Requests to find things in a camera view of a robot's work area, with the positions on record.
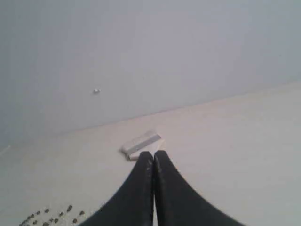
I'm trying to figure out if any beans and rice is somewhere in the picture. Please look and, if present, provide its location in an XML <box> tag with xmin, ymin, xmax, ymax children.
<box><xmin>18</xmin><ymin>203</ymin><xmax>89</xmax><ymax>226</ymax></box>

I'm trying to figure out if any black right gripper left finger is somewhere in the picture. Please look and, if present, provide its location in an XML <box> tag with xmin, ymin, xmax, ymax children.
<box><xmin>81</xmin><ymin>151</ymin><xmax>154</xmax><ymax>226</ymax></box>

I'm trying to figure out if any white paint brush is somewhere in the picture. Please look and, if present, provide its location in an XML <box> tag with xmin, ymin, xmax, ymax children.
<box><xmin>119</xmin><ymin>130</ymin><xmax>165</xmax><ymax>161</ymax></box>

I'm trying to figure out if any white wall hook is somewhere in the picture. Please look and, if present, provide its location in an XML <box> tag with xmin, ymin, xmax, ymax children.
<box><xmin>93</xmin><ymin>89</ymin><xmax>100</xmax><ymax>94</ymax></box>

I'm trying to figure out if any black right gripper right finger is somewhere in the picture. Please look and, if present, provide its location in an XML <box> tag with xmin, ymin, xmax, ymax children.
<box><xmin>154</xmin><ymin>150</ymin><xmax>242</xmax><ymax>226</ymax></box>

